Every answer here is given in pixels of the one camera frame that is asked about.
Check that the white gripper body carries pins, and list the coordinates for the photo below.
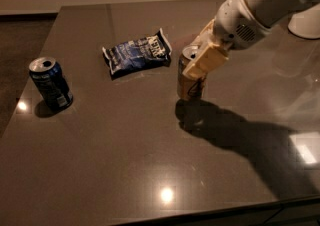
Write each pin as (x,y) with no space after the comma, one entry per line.
(237,23)

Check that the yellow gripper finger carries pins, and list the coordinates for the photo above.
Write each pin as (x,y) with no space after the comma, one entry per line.
(205,37)
(204,56)

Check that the orange soda can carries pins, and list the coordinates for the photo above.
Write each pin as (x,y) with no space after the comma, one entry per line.
(188,89)

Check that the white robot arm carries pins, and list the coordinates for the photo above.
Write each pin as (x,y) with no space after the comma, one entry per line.
(269,12)

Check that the blue chip bag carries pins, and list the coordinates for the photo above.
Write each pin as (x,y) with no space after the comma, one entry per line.
(140,54)

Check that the blue soda can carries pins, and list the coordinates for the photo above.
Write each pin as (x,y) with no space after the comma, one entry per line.
(47,75)

